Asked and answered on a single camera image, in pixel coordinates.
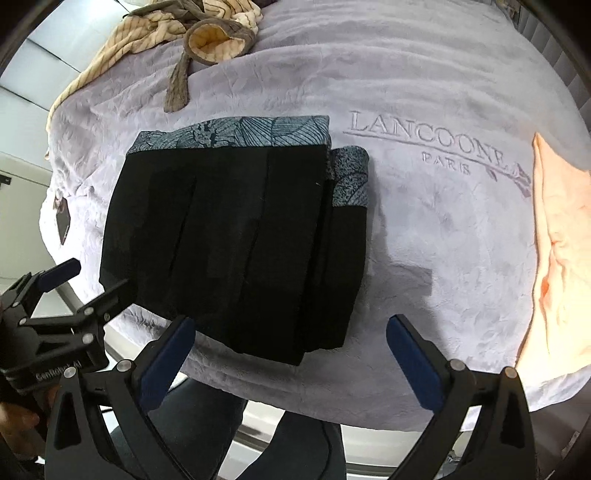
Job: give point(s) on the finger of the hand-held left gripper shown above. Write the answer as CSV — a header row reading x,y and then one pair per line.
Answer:
x,y
57,272
108,302

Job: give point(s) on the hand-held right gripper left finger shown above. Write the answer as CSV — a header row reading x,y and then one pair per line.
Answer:
x,y
166,364

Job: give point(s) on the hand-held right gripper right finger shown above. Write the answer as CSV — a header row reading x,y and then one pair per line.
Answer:
x,y
413,364

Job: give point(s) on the black pants with patterned waistband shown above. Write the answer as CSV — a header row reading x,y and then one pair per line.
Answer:
x,y
221,240

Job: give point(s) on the person's left hand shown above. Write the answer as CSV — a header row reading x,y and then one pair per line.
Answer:
x,y
16,422

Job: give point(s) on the dark phone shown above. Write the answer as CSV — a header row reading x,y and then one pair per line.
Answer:
x,y
63,221

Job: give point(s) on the white cabinet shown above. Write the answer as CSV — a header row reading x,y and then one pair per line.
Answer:
x,y
23,180

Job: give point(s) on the person's right leg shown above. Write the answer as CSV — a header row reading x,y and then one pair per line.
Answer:
x,y
295,452

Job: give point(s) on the grey plush blanket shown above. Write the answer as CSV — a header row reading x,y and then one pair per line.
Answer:
x,y
415,207

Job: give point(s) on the peach cloth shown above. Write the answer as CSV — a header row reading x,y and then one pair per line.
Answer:
x,y
563,254

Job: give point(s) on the beige striped plush robe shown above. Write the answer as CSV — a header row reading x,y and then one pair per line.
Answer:
x,y
138,32

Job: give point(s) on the grey padded headboard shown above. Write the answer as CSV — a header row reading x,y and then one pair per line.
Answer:
x,y
554,46

